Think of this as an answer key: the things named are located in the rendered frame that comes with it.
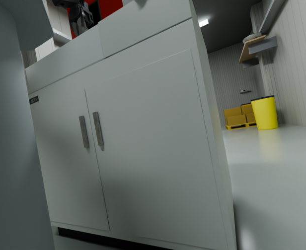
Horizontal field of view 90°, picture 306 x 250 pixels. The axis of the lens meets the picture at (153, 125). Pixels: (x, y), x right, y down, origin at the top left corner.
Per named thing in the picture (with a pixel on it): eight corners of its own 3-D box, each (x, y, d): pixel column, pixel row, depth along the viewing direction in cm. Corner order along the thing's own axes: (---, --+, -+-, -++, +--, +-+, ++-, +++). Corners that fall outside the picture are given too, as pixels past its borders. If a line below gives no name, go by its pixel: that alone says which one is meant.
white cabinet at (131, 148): (118, 189, 143) (102, 103, 143) (233, 191, 101) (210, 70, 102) (45, 241, 85) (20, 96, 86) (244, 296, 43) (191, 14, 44)
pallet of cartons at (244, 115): (269, 124, 415) (265, 101, 416) (226, 130, 460) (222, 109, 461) (263, 122, 485) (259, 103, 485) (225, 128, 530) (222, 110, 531)
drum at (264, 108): (283, 127, 319) (277, 93, 320) (258, 131, 338) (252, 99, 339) (276, 126, 362) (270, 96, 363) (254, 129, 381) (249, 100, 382)
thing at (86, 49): (46, 95, 93) (42, 72, 93) (118, 64, 69) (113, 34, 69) (29, 93, 84) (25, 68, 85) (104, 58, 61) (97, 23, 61)
